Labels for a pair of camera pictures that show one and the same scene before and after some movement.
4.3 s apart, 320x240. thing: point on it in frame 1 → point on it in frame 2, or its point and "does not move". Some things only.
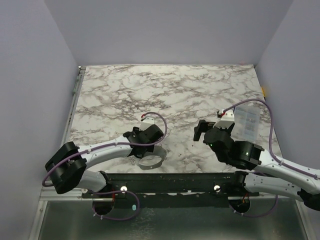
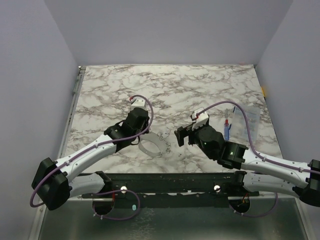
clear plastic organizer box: [246, 123] does not move
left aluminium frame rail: [81, 70] does not move
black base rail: [207, 189] does not move
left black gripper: [136, 131] → [146, 125]
